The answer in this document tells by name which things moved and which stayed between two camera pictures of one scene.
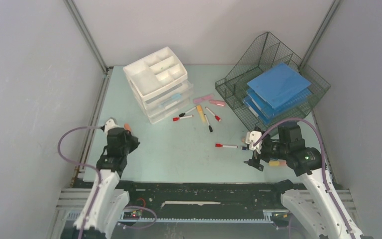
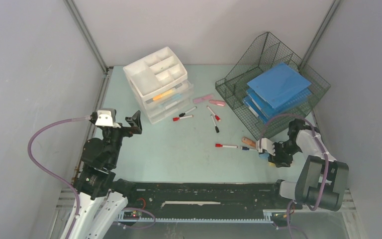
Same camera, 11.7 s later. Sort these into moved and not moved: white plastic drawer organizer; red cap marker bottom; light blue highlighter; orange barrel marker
Moved: orange barrel marker
Not moved: red cap marker bottom; white plastic drawer organizer; light blue highlighter
